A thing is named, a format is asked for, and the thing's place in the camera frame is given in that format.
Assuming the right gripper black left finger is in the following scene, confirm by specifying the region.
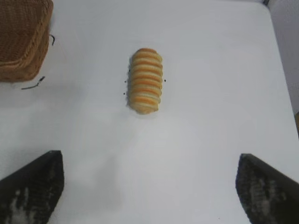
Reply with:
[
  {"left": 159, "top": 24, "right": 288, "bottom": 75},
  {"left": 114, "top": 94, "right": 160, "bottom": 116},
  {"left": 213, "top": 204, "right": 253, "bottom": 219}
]
[{"left": 0, "top": 150, "right": 65, "bottom": 224}]

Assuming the long striped bread roll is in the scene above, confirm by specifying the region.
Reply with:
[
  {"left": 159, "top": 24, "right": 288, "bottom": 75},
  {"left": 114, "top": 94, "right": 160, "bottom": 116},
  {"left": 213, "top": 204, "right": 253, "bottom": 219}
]
[{"left": 127, "top": 48, "right": 164, "bottom": 115}]

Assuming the brown woven wicker basket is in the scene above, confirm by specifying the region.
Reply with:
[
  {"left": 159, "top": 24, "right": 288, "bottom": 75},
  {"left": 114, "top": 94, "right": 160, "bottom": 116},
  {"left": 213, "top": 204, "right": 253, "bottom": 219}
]
[{"left": 0, "top": 0, "right": 54, "bottom": 83}]

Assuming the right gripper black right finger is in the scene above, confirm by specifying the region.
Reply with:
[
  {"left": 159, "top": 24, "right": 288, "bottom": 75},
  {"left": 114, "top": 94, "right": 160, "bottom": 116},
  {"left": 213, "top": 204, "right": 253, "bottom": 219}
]
[{"left": 235, "top": 153, "right": 299, "bottom": 224}]

